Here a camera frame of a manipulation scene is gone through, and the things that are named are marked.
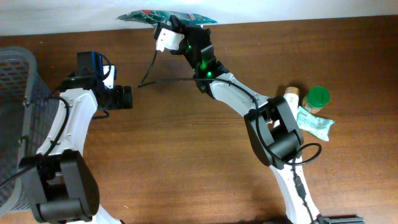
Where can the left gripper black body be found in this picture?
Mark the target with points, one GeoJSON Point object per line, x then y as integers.
{"type": "Point", "coordinates": [120, 96]}

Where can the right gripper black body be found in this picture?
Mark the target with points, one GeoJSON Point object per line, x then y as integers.
{"type": "Point", "coordinates": [180, 25]}

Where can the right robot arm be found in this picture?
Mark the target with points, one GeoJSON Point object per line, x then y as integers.
{"type": "Point", "coordinates": [273, 131]}

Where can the white cream tube gold cap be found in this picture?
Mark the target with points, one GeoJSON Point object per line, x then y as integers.
{"type": "Point", "coordinates": [292, 97]}

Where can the grey plastic mesh basket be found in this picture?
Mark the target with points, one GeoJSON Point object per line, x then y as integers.
{"type": "Point", "coordinates": [26, 119]}

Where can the mint green tissue pack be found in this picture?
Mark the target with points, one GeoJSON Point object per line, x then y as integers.
{"type": "Point", "coordinates": [319, 127]}

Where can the green 3M gloves packet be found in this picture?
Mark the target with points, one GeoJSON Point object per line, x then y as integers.
{"type": "Point", "coordinates": [154, 17]}

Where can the green capped bottle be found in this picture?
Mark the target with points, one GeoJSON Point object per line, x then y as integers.
{"type": "Point", "coordinates": [316, 99]}

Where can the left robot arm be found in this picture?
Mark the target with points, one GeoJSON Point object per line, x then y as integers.
{"type": "Point", "coordinates": [59, 186]}

